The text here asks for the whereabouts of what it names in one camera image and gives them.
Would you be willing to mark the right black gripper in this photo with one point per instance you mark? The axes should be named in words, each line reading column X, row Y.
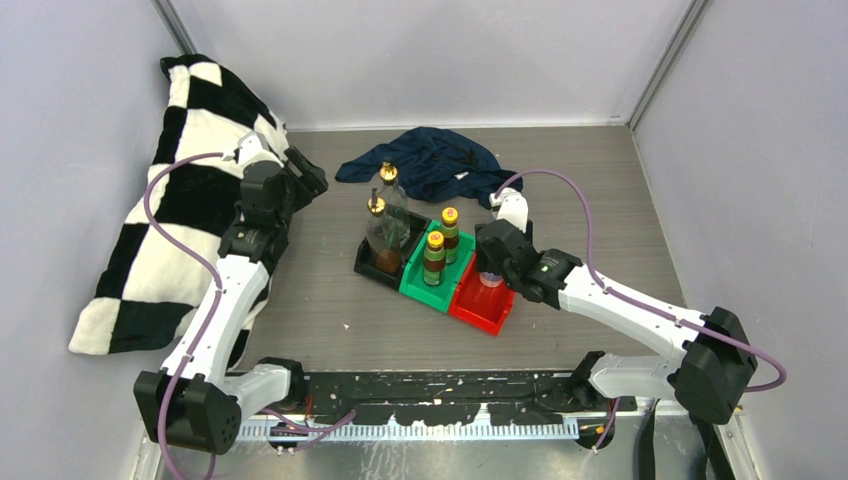
column 484, row 261

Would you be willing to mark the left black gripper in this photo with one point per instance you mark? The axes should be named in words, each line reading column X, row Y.
column 309, row 184

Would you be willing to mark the spice jar plain lid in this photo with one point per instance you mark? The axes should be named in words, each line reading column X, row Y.
column 490, row 280

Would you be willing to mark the sauce bottle yellow cap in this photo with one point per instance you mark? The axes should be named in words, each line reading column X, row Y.
column 434, row 259
column 450, row 232

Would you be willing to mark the brown oil cruet gold spout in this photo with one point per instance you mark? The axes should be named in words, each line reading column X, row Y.
column 384, row 242

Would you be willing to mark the clear glass cruet gold spout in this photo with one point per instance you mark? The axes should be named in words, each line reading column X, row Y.
column 396, row 200

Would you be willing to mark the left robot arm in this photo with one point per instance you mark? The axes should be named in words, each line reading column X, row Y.
column 190, row 402

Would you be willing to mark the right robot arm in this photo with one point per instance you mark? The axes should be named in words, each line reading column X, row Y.
column 698, row 360

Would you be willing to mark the red plastic bin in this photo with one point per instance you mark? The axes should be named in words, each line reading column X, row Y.
column 484, row 308

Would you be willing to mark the black plastic bin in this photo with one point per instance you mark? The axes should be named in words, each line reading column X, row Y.
column 365, row 260

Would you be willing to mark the dark blue shorts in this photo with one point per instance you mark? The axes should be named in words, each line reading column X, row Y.
column 434, row 165

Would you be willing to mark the black white checkered blanket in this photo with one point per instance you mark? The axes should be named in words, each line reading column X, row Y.
column 150, row 290

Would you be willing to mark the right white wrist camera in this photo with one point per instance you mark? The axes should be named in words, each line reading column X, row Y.
column 510, row 205

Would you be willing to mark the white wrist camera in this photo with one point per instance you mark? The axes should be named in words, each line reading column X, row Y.
column 510, row 205
column 253, row 148

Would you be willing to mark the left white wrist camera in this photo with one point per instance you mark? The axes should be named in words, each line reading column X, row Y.
column 253, row 148

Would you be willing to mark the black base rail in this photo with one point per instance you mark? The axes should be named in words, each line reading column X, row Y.
column 441, row 398

